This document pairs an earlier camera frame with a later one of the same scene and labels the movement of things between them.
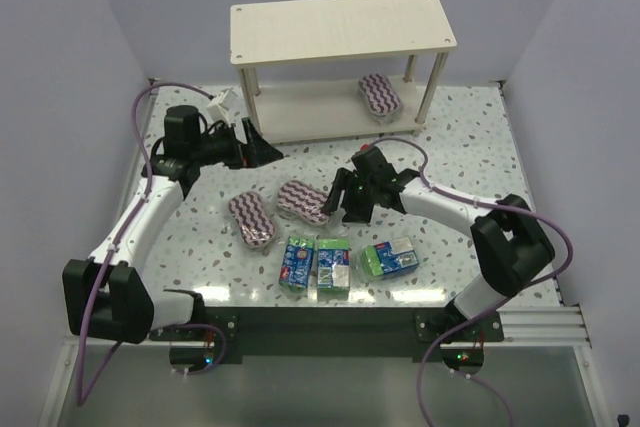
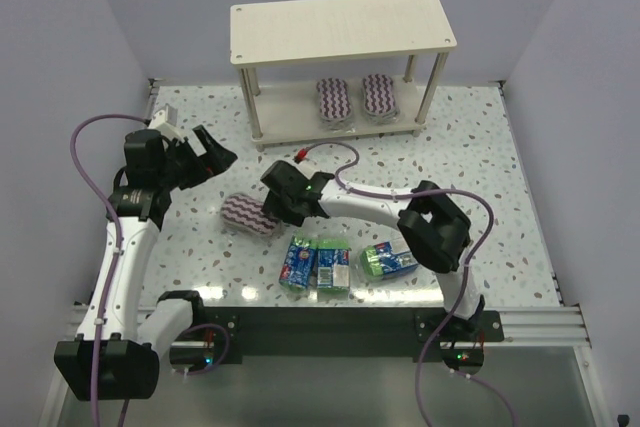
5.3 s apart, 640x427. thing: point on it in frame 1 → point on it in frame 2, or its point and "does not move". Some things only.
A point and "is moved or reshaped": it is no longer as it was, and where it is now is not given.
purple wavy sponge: (255, 225) is moved or reshaped
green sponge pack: (333, 270) does not move
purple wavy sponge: (380, 97) does not move
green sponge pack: (389, 258) does not move
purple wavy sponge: (301, 202) is moved or reshaped
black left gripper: (245, 148) → (194, 160)
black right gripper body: (347, 195) → (282, 198)
